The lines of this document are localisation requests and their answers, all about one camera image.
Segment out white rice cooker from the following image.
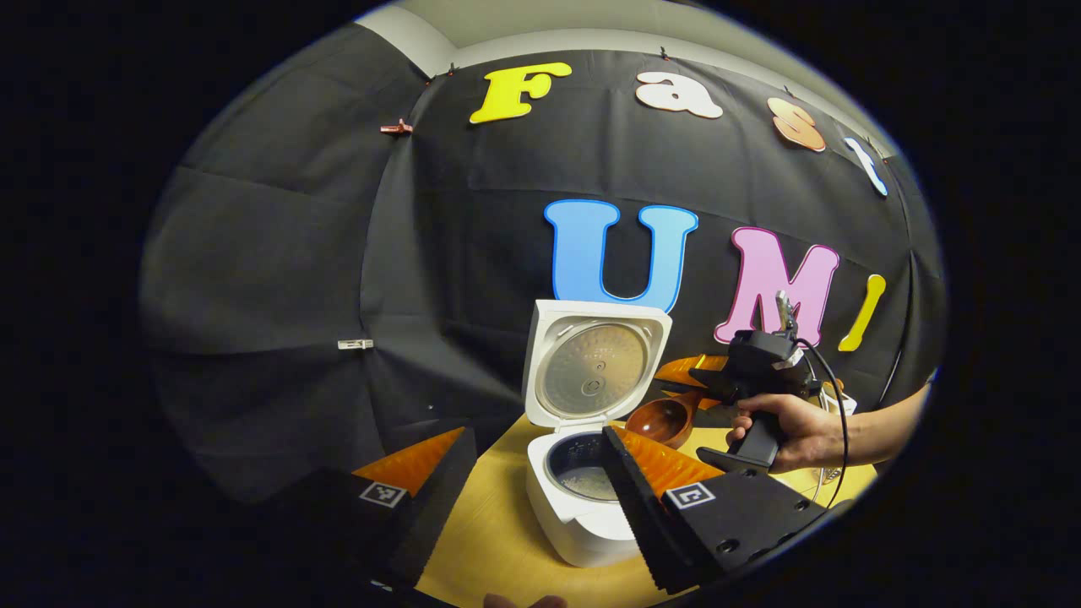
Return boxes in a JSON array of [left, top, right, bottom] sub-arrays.
[[521, 299, 674, 568]]

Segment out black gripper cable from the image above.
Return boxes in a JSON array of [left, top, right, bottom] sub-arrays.
[[792, 336, 850, 509]]

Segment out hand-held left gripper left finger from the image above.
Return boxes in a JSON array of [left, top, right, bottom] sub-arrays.
[[269, 427, 478, 592]]

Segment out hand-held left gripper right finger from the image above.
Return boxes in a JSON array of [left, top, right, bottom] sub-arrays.
[[600, 425, 845, 596]]

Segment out wooden spoon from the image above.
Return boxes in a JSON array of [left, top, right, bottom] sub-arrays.
[[625, 390, 719, 450]]

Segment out black backdrop cloth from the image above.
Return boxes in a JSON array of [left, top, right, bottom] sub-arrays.
[[139, 24, 947, 508]]

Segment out white rice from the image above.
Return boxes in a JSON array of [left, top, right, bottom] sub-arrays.
[[560, 467, 619, 501]]

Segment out white chopstick holder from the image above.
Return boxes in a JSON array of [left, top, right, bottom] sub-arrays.
[[815, 384, 859, 421]]

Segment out thin hanging cable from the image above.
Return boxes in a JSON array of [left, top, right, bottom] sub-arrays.
[[878, 249, 920, 408]]

